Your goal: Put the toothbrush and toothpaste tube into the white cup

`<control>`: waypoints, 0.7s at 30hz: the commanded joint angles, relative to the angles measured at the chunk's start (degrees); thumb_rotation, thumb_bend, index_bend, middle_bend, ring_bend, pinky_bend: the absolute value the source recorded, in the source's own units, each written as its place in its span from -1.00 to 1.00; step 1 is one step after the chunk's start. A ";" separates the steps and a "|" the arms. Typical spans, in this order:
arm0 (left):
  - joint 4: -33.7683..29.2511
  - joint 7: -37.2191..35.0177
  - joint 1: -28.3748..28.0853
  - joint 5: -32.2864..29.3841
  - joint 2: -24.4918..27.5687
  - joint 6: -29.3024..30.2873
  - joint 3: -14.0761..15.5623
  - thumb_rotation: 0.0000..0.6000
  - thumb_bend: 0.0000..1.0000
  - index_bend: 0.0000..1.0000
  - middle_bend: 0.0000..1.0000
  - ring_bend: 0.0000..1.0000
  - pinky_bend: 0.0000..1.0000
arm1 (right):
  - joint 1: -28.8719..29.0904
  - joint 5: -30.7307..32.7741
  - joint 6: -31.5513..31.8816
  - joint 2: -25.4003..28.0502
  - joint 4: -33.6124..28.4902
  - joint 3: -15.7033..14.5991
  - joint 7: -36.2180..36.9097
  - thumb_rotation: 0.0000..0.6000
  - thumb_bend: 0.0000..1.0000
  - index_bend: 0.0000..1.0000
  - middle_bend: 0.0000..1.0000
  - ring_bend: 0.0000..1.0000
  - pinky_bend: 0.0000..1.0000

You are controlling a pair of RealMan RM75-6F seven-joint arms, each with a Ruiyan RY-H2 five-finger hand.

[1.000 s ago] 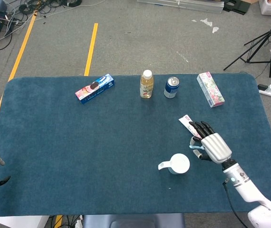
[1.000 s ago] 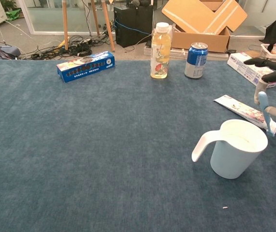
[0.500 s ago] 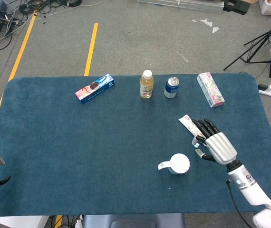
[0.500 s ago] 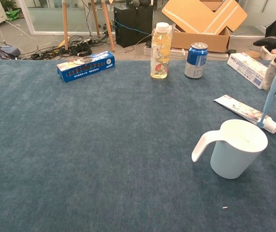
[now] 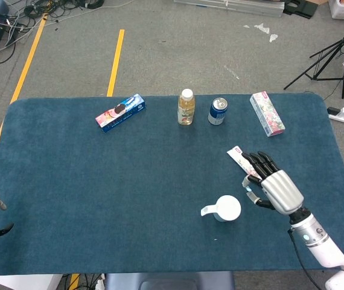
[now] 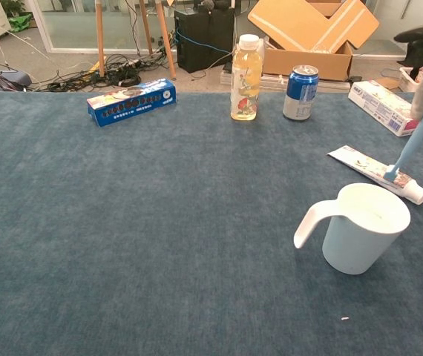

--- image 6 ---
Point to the green bag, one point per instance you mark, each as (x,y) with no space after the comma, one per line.
(20,23)

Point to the blue cookie box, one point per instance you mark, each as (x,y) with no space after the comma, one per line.
(133,105)

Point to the light blue toothbrush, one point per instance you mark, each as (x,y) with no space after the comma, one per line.
(415,141)

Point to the open cardboard box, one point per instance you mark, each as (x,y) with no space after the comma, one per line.
(308,22)

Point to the black computer tower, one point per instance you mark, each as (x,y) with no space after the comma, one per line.
(204,37)

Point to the wooden easel leg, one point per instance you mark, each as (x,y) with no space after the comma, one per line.
(145,26)
(165,41)
(100,37)

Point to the white plastic basket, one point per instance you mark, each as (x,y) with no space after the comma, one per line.
(406,79)

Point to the yellow drink bottle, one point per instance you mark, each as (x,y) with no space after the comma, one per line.
(246,74)

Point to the floral toothpaste tube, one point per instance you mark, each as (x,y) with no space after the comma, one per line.
(363,163)

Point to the white floral box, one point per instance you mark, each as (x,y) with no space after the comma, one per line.
(382,104)

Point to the blue grey machine base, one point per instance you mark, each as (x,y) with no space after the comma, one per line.
(11,79)

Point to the blue table mat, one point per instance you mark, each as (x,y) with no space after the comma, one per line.
(85,241)

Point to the blue soda can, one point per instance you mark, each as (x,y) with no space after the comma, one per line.
(300,96)

